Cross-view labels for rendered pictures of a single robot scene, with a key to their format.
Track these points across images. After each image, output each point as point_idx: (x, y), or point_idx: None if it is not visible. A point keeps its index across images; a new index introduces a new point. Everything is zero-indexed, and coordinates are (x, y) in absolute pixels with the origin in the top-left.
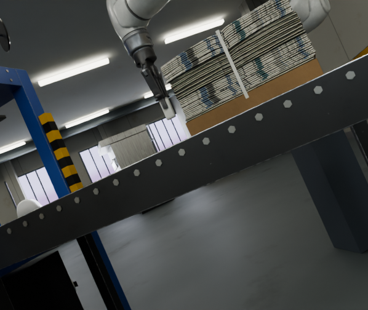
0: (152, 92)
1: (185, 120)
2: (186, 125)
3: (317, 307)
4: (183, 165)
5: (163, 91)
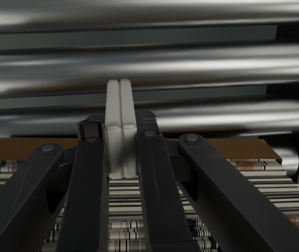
0: (14, 174)
1: None
2: None
3: (207, 35)
4: None
5: (140, 197)
